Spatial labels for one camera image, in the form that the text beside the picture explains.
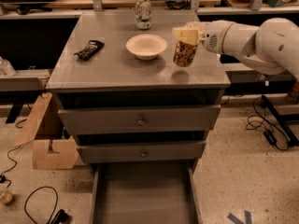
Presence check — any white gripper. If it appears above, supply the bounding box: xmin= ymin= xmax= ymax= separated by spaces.
xmin=173 ymin=20 xmax=234 ymax=54

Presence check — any orange soda can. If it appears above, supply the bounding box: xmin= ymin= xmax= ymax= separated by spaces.
xmin=173 ymin=41 xmax=197 ymax=67

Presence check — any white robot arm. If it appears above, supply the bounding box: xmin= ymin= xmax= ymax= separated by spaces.
xmin=172 ymin=18 xmax=299 ymax=79

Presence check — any green white soda can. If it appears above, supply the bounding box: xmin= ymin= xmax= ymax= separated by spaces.
xmin=135 ymin=0 xmax=151 ymax=30

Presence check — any grey top drawer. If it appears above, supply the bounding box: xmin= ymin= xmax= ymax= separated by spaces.
xmin=58 ymin=105 xmax=221 ymax=135

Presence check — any grey drawer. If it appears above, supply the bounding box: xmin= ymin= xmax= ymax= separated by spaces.
xmin=58 ymin=105 xmax=221 ymax=135
xmin=89 ymin=161 xmax=204 ymax=224
xmin=77 ymin=141 xmax=206 ymax=163

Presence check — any grey drawer cabinet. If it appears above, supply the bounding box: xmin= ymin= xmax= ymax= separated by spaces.
xmin=45 ymin=9 xmax=232 ymax=173

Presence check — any grey middle drawer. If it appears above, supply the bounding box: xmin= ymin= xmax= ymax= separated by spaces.
xmin=77 ymin=141 xmax=206 ymax=163

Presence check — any grey bottom drawer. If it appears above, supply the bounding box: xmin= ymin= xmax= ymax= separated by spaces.
xmin=89 ymin=161 xmax=204 ymax=224

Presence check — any white paper bowl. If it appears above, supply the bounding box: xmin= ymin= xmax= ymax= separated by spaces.
xmin=126 ymin=35 xmax=167 ymax=61

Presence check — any black snack bag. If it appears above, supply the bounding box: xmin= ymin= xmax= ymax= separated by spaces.
xmin=74 ymin=40 xmax=105 ymax=61

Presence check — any orange bottle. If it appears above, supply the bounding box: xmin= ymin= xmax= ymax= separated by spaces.
xmin=286 ymin=81 xmax=299 ymax=103

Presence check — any black table leg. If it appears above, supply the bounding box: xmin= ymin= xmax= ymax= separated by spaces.
xmin=261 ymin=95 xmax=299 ymax=147

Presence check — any wooden block stand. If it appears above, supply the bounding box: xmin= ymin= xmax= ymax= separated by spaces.
xmin=32 ymin=139 xmax=78 ymax=170

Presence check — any clear plastic container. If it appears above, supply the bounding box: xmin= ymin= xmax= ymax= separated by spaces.
xmin=0 ymin=57 xmax=16 ymax=77

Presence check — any wooden plank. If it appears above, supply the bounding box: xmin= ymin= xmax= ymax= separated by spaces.
xmin=13 ymin=92 xmax=52 ymax=147

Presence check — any clear plastic cup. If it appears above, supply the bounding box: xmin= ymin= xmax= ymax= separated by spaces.
xmin=0 ymin=184 xmax=13 ymax=204

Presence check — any black power adapter cable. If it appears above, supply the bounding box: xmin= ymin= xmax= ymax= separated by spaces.
xmin=245 ymin=96 xmax=292 ymax=152

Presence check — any black cable loop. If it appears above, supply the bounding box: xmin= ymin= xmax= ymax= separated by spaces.
xmin=23 ymin=186 xmax=69 ymax=224

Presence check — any black floor cable left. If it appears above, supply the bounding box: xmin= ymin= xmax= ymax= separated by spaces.
xmin=0 ymin=119 xmax=28 ymax=189

